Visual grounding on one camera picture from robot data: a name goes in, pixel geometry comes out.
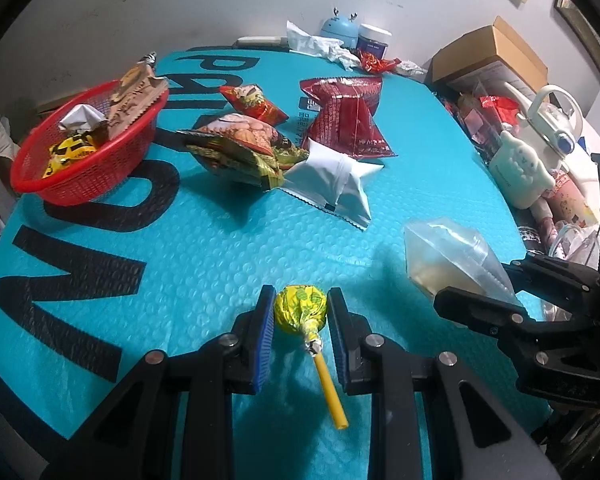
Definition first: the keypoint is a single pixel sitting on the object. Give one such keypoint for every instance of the white silver snack packet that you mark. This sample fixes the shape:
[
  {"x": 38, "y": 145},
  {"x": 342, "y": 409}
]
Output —
[{"x": 80, "y": 117}]

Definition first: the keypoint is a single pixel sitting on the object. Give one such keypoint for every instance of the pale green plush toy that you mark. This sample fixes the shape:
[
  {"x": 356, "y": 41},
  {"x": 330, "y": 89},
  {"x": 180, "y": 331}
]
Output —
[{"x": 522, "y": 170}]

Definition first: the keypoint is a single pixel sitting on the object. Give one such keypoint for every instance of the crumpled white tissue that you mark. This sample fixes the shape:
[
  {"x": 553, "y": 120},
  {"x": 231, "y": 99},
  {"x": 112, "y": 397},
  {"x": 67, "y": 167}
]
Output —
[{"x": 310, "y": 42}]

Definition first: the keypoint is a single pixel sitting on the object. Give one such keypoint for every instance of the dark picture frame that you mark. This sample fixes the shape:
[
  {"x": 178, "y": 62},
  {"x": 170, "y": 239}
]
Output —
[{"x": 585, "y": 35}]

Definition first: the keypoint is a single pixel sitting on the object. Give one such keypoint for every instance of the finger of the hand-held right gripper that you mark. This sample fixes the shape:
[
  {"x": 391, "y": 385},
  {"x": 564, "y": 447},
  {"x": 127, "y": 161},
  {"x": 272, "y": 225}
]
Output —
[
  {"x": 480, "y": 310},
  {"x": 555, "y": 277}
]

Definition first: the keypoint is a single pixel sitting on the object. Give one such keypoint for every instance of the red cartoon snack packet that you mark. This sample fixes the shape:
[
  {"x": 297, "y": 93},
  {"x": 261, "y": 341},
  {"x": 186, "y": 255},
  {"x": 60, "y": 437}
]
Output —
[{"x": 252, "y": 102}]

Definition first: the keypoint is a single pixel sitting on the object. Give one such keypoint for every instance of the yellow lollipop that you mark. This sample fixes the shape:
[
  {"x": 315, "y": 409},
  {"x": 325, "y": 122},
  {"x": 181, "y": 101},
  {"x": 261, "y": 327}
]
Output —
[{"x": 300, "y": 307}]

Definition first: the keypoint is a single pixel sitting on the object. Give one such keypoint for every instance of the brown cartoon snack packet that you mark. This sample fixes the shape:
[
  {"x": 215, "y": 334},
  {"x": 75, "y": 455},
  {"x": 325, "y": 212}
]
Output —
[{"x": 130, "y": 105}]

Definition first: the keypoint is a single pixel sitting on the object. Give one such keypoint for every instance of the flat white device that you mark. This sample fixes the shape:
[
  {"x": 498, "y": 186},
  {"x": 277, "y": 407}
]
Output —
[{"x": 260, "y": 41}]

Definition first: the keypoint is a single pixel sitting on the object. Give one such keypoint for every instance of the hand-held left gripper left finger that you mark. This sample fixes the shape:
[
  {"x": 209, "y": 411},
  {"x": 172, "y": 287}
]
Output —
[{"x": 266, "y": 340}]

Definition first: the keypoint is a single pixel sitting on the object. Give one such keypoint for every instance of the dark red snack packet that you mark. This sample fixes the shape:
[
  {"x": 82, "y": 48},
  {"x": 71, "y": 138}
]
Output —
[{"x": 345, "y": 115}]

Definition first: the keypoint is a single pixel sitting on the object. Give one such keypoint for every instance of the pink printed tube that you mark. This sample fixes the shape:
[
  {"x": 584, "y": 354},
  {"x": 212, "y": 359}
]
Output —
[{"x": 570, "y": 197}]

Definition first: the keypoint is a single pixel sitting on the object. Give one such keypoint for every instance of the small red wrapper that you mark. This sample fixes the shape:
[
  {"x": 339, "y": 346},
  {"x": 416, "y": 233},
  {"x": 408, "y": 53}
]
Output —
[{"x": 377, "y": 64}]

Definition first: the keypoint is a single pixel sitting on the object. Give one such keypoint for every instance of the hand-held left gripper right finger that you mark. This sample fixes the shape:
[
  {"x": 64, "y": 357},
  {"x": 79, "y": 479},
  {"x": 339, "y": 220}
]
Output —
[{"x": 336, "y": 340}]

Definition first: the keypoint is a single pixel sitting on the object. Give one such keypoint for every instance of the clear plastic snack packet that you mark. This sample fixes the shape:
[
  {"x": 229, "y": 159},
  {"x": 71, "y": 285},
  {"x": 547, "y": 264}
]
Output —
[{"x": 445, "y": 250}]

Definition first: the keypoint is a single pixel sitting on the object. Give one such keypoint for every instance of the red foil bag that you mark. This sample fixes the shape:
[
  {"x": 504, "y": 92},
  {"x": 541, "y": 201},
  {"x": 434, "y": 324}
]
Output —
[{"x": 500, "y": 106}]

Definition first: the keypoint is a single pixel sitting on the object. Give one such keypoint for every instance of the plain white snack packet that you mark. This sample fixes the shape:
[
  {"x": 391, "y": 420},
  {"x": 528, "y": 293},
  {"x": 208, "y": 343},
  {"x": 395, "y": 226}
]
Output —
[{"x": 330, "y": 180}]

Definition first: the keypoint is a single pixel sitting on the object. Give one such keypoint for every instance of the cardboard box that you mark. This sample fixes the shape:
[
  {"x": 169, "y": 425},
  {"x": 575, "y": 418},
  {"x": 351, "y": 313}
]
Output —
[{"x": 470, "y": 55}]

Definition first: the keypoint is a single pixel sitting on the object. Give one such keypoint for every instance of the yellow snack packet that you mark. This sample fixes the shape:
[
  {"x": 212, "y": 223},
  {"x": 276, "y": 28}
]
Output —
[{"x": 67, "y": 152}]

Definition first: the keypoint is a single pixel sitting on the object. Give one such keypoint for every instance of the crumpled clear wrapper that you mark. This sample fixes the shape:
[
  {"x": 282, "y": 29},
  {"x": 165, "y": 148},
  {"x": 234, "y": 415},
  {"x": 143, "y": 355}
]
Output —
[{"x": 410, "y": 69}]

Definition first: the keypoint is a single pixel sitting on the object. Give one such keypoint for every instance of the blue antlered humidifier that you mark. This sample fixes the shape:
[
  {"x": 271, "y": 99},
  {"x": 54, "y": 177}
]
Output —
[{"x": 340, "y": 30}]

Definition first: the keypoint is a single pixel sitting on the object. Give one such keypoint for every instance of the red plastic basket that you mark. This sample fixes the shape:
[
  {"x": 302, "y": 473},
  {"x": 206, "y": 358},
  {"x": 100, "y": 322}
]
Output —
[{"x": 80, "y": 190}]

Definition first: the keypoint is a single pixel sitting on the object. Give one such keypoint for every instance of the dark jar with white lid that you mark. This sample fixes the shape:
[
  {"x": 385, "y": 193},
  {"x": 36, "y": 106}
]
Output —
[{"x": 374, "y": 40}]

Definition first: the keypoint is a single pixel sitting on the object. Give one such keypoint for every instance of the golden peanut snack packet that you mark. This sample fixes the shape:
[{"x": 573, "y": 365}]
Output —
[{"x": 235, "y": 140}]

